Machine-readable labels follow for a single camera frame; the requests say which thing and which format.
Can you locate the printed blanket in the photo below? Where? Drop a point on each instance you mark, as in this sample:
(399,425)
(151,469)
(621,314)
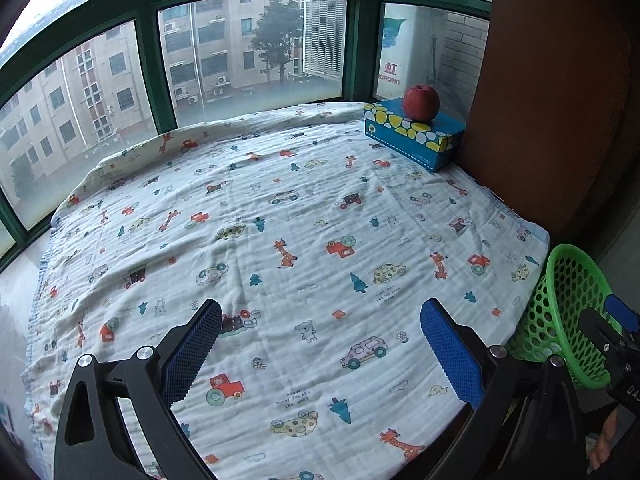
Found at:
(300,220)

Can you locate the apartment building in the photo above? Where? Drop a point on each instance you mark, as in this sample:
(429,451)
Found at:
(100,85)

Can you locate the green window frame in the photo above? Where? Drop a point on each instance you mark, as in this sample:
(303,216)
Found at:
(147,60)

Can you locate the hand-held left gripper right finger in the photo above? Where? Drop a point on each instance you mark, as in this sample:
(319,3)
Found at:
(450,360)

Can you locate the tree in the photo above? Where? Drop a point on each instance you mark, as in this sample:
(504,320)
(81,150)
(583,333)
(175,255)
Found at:
(277,35)

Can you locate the blue spotted tissue box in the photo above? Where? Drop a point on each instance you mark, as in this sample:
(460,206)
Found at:
(415,140)

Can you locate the red apple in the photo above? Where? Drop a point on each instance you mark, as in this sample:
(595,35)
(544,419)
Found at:
(421,103)

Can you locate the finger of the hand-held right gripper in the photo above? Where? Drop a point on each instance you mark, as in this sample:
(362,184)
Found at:
(620,312)

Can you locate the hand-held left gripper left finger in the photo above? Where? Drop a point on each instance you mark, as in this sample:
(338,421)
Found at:
(192,355)

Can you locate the green plastic mesh basket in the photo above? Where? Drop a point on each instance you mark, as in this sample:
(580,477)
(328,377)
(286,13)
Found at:
(565,300)

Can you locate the white louvred shutter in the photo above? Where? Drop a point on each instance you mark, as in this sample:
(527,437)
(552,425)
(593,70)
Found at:
(324,37)

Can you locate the printed cloth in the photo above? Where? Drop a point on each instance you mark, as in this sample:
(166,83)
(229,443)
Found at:
(591,452)

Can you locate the person's right hand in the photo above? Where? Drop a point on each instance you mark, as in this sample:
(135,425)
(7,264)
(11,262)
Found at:
(607,435)

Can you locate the brown wooden panel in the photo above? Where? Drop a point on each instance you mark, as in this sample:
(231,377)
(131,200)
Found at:
(545,110)

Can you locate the white sign with blue leaf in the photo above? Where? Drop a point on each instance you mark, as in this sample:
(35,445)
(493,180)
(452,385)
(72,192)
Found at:
(392,55)

